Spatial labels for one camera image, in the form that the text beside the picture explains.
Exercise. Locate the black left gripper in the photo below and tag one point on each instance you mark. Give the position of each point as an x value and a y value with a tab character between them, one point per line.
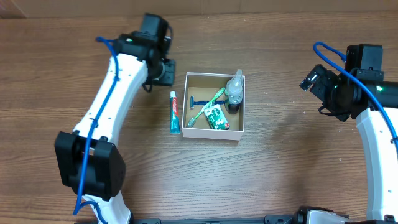
166	73

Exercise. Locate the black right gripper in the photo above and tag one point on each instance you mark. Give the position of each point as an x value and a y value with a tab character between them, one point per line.
315	80

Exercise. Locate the blue disposable razor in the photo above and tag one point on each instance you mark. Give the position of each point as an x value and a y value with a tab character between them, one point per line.
193	102

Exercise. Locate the Colgate toothpaste tube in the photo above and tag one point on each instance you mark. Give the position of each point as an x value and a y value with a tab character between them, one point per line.
174	120

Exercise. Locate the green white toothbrush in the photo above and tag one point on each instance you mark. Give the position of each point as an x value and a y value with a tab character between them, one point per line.
210	103

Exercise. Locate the clear bottle dark liquid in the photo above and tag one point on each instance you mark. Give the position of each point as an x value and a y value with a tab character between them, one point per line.
234	93

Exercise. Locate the green white soap packet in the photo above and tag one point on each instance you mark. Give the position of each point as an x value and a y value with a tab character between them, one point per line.
216	118

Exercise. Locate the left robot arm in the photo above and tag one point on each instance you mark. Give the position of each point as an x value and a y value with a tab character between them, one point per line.
88	158

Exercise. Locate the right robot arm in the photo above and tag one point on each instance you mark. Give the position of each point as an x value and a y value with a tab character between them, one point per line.
379	152

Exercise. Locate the white cardboard box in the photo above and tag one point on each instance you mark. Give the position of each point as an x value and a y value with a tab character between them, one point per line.
203	87

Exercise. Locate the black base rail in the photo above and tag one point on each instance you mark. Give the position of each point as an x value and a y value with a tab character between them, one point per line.
268	219

